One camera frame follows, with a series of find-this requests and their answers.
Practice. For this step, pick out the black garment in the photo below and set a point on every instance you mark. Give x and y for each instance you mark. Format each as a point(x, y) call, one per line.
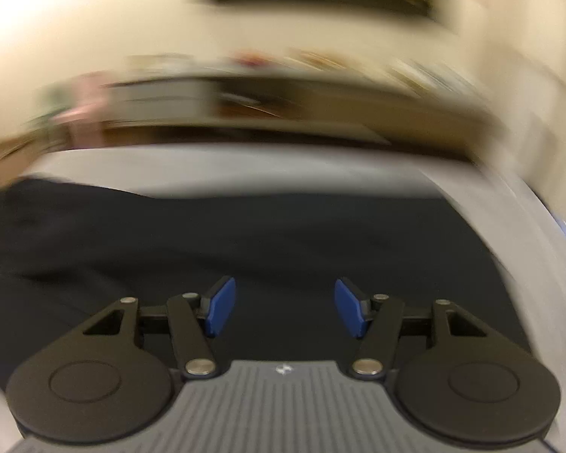
point(264, 236)

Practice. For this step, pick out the grey television cabinet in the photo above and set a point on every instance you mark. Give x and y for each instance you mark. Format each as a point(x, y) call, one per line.
point(311, 108)

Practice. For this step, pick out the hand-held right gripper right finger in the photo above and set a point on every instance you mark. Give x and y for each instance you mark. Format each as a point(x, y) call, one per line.
point(349, 309)

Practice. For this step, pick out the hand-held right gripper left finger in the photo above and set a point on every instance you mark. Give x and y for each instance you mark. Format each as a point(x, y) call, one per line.
point(219, 306)

